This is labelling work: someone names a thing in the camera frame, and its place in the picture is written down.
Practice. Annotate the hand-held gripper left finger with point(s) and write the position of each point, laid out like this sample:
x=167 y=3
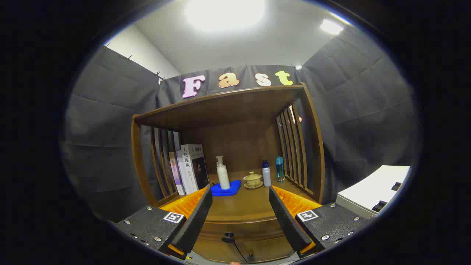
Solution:
x=195 y=224

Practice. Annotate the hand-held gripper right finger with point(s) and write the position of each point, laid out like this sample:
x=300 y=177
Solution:
x=289 y=222

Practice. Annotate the black drawer knob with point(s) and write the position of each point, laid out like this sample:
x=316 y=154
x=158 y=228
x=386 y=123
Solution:
x=228 y=236

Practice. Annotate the wooden drawer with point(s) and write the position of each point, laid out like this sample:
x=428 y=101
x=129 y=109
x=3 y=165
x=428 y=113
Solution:
x=254 y=230

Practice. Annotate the wooden countertop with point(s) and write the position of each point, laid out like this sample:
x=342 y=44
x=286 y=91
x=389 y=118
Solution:
x=246 y=206

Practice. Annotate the white and grey office cabinet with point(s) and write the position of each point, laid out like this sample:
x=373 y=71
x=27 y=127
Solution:
x=371 y=187

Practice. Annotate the wooden cabinet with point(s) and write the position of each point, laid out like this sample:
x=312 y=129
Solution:
x=228 y=106

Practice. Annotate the blue folded cloth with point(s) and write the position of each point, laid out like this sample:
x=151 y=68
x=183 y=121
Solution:
x=228 y=191

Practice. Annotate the yellow saucer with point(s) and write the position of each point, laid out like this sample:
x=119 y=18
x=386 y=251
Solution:
x=254 y=187

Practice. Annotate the white bottle with blue cap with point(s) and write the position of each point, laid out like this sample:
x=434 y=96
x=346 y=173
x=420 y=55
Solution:
x=266 y=176

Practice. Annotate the clear blue bottle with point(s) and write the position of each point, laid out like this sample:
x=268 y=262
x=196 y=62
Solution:
x=280 y=171

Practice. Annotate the thin white book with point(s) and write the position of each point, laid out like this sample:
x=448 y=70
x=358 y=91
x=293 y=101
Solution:
x=182 y=173

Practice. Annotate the white pump bottle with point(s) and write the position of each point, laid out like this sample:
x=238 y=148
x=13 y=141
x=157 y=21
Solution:
x=223 y=176

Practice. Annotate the yellow lidded tea cup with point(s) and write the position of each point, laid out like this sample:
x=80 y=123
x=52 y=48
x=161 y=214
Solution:
x=253 y=179

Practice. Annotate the purple book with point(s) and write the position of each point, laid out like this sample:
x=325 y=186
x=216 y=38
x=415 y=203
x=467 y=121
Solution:
x=174 y=169

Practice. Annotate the large white book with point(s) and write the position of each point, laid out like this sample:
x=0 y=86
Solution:
x=191 y=165

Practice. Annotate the small ceiling light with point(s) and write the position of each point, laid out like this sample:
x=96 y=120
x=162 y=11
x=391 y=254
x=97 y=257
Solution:
x=331 y=27

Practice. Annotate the large ceiling light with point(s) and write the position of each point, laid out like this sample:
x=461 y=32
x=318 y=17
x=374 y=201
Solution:
x=224 y=13

